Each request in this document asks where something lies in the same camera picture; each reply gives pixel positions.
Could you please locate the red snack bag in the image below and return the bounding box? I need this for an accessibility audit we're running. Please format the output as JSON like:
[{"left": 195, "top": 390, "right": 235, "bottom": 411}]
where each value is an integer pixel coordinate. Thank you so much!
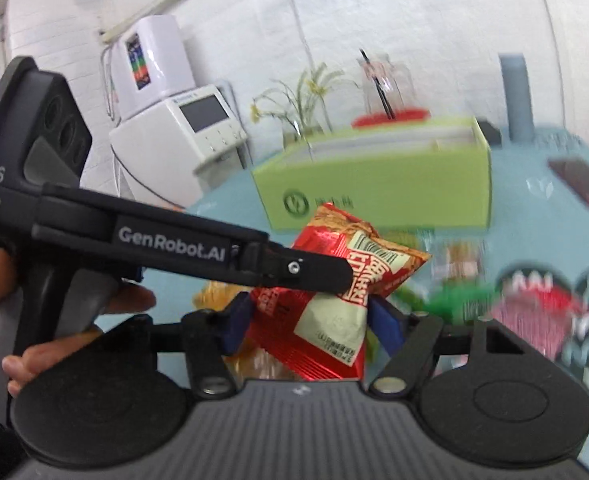
[{"left": 249, "top": 203, "right": 431, "bottom": 380}]

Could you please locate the white dispenser with screen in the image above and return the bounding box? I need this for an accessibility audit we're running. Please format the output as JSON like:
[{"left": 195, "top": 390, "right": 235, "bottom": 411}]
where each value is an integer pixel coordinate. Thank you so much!
[{"left": 110, "top": 84, "right": 248, "bottom": 210}]

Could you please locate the teal patterned tablecloth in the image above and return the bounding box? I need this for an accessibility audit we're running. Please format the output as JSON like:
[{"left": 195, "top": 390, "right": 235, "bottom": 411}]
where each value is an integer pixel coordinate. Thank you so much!
[{"left": 94, "top": 123, "right": 589, "bottom": 411}]

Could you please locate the glass vase with plant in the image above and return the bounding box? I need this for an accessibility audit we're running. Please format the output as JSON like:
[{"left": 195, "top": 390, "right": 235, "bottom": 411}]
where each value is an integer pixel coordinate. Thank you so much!
[{"left": 250, "top": 63, "right": 351, "bottom": 146}]

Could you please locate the green cardboard box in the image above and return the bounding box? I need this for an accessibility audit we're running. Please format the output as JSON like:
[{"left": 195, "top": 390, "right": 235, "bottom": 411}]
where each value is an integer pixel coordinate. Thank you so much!
[{"left": 252, "top": 117, "right": 492, "bottom": 230}]

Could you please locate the red round tray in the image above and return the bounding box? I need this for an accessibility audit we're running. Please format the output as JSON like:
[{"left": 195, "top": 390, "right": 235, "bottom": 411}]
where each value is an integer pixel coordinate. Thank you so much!
[{"left": 351, "top": 107, "right": 430, "bottom": 129}]

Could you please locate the white water purifier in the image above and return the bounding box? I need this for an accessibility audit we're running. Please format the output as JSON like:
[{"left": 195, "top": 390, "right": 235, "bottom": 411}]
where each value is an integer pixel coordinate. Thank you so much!
[{"left": 110, "top": 14, "right": 196, "bottom": 122}]

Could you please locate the clear glass pitcher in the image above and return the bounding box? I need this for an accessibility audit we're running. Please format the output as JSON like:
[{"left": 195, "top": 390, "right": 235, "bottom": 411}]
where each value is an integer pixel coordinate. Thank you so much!
[{"left": 357, "top": 50, "right": 416, "bottom": 116}]

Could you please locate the red cased smartphone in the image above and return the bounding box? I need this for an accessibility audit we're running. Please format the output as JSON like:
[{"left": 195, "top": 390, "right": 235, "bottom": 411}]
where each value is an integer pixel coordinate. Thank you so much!
[{"left": 547, "top": 157, "right": 589, "bottom": 208}]

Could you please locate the grey blue thermos bottle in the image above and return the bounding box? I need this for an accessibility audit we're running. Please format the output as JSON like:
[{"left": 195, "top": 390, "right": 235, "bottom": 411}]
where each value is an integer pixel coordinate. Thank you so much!
[{"left": 500, "top": 54, "right": 535, "bottom": 144}]

